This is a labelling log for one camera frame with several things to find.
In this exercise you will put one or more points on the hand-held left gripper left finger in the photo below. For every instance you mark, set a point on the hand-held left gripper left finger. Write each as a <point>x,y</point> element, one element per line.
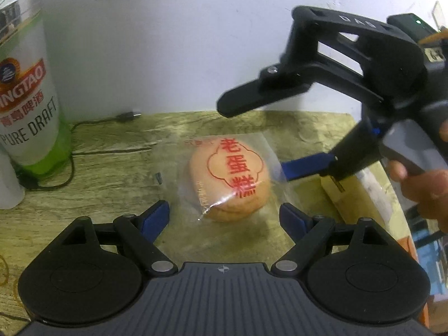
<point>155,217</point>

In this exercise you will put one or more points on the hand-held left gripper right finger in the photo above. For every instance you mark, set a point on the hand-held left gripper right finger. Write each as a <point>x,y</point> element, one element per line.
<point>292,218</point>

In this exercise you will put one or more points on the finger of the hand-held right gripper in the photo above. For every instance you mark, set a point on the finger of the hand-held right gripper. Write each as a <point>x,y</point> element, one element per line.
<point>304,168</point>
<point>252,94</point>

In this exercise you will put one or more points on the cream yellow cracker packet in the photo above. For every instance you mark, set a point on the cream yellow cracker packet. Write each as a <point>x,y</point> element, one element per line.
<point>367,203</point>

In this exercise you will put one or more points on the round cake clear packet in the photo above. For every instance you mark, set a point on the round cake clear packet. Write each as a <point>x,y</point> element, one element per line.
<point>227,178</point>

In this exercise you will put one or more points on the green wood-grain desktop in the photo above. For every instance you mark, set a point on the green wood-grain desktop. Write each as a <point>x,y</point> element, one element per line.
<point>105,210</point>

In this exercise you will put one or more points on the person's right hand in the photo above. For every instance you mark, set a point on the person's right hand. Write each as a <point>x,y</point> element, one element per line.
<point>430,196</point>

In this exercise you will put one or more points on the small grey scrap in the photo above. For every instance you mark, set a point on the small grey scrap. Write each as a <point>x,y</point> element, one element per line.
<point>159,177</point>

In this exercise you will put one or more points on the beige tape strip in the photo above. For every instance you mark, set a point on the beige tape strip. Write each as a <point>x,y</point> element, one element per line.
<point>438,14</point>

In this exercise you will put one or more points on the green beer can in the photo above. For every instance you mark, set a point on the green beer can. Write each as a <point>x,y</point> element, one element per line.
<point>31,94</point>

